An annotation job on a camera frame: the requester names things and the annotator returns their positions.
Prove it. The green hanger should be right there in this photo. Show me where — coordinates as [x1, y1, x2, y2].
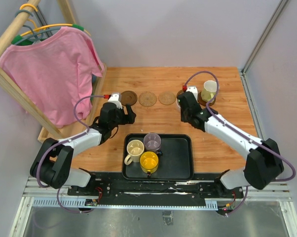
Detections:
[10, 24, 85, 45]

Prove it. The pink mug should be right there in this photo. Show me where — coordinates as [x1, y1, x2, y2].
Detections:
[176, 100, 181, 112]

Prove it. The purple mug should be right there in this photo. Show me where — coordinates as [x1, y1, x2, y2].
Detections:
[143, 133, 162, 152]

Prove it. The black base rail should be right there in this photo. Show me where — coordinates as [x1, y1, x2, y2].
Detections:
[63, 172, 246, 213]

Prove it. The woven coaster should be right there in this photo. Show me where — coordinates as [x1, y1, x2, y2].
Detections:
[139, 91, 157, 107]
[158, 91, 176, 105]

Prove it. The pink t-shirt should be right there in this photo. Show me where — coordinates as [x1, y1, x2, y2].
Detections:
[0, 27, 104, 128]

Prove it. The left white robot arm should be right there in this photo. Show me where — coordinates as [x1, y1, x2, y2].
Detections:
[30, 102, 136, 196]

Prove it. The pale green mug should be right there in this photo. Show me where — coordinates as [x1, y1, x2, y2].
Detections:
[201, 80, 217, 102]

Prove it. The grey-blue hanger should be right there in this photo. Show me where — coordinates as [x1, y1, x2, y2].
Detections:
[15, 9, 59, 42]

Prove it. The cream mug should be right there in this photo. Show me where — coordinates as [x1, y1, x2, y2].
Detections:
[124, 140, 145, 165]

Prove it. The yellow mug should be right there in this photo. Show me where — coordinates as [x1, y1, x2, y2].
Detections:
[140, 152, 159, 178]

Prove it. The black serving tray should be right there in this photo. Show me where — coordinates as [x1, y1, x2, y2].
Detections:
[122, 134, 194, 181]

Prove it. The brown coaster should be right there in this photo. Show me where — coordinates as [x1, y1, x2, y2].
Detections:
[121, 91, 138, 106]
[197, 92, 216, 107]
[176, 90, 184, 97]

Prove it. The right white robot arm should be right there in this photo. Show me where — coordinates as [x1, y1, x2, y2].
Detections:
[177, 91, 284, 198]

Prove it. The aluminium frame post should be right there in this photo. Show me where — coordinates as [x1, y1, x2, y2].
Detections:
[239, 0, 291, 75]

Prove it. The yellow hanger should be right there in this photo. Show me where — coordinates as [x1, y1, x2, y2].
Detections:
[15, 3, 91, 37]

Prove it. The wooden clothes rack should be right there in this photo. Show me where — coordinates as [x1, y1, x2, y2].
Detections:
[0, 0, 107, 142]

